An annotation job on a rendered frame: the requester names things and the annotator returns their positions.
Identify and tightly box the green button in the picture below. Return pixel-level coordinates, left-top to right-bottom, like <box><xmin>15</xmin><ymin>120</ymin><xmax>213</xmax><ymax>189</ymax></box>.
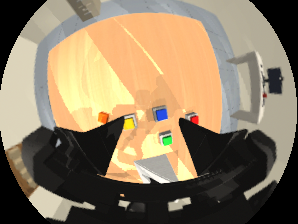
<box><xmin>158</xmin><ymin>131</ymin><xmax>173</xmax><ymax>145</ymax></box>

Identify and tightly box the small orange block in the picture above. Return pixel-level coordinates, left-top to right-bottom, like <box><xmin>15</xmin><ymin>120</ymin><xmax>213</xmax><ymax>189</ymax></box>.
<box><xmin>97</xmin><ymin>112</ymin><xmax>109</xmax><ymax>124</ymax></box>

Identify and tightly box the blue button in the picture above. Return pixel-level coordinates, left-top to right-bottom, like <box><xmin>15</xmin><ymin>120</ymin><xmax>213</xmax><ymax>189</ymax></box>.
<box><xmin>152</xmin><ymin>105</ymin><xmax>169</xmax><ymax>121</ymax></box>

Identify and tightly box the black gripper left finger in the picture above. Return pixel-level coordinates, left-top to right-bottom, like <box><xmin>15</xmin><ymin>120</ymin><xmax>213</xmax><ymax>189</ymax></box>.
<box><xmin>55</xmin><ymin>116</ymin><xmax>125</xmax><ymax>176</ymax></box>

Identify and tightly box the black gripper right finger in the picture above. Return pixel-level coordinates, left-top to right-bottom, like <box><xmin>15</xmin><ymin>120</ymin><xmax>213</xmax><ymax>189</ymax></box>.
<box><xmin>178</xmin><ymin>117</ymin><xmax>247</xmax><ymax>177</ymax></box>

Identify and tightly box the red button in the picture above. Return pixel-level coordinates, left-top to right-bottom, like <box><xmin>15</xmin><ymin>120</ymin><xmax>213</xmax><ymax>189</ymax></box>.
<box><xmin>185</xmin><ymin>112</ymin><xmax>198</xmax><ymax>124</ymax></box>

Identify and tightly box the yellow button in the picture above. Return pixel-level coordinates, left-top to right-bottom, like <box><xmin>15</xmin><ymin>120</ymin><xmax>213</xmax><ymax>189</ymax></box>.
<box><xmin>121</xmin><ymin>113</ymin><xmax>138</xmax><ymax>131</ymax></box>

